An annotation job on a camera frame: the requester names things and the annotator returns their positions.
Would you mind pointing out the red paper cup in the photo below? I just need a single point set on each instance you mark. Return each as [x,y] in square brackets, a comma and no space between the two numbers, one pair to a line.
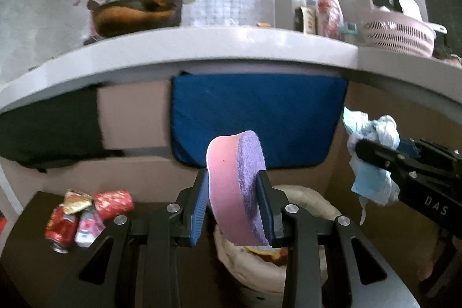
[113,203]

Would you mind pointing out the black cloth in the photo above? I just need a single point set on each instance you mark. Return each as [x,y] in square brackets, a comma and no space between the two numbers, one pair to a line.
[47,131]

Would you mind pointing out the small teal container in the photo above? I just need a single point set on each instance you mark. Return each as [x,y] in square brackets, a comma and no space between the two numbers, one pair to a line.
[349,33]

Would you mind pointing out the gold silver wrapper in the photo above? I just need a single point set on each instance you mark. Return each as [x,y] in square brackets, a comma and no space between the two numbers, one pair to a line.
[75,201]

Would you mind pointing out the blue white tissue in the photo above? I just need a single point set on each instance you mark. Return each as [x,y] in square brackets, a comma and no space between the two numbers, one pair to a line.
[386,129]

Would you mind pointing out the pink purple sponge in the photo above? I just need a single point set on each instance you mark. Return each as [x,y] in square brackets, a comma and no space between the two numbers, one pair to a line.
[223,178]

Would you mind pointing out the pink white packet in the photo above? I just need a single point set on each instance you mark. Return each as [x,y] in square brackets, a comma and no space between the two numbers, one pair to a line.
[88,228]

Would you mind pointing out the grey kitchen counter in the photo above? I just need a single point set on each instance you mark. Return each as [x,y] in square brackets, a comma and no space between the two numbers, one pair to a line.
[216,48]

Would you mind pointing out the dark sauce bottle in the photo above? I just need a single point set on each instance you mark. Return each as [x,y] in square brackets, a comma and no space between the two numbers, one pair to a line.
[305,19]

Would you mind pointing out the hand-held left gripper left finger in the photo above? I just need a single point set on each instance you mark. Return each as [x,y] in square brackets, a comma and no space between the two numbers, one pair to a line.
[200,210]

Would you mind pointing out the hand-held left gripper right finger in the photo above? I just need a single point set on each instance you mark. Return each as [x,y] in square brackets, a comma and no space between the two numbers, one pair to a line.
[265,210]

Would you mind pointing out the blue cloth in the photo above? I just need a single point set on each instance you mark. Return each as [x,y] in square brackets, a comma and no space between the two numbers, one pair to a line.
[260,109]

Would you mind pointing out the pink plastic basket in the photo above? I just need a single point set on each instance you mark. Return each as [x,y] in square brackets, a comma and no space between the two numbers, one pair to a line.
[397,35]

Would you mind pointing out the red soda can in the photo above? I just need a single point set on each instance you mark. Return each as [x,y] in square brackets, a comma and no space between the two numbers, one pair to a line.
[59,230]

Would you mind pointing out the brown cardboard panel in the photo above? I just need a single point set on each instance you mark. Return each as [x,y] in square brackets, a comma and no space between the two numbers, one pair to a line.
[133,113]

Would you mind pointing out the bin with beige bag liner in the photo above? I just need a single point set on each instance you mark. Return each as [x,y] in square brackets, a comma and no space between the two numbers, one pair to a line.
[317,207]

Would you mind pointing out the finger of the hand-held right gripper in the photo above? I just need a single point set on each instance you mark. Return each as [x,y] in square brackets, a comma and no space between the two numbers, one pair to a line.
[379,156]
[409,148]

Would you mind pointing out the small orange lid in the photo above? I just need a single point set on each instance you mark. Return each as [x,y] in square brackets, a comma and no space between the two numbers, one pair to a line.
[263,24]

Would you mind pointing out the floral bottle with orange cap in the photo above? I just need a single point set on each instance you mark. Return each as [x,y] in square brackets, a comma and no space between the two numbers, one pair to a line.
[329,12]

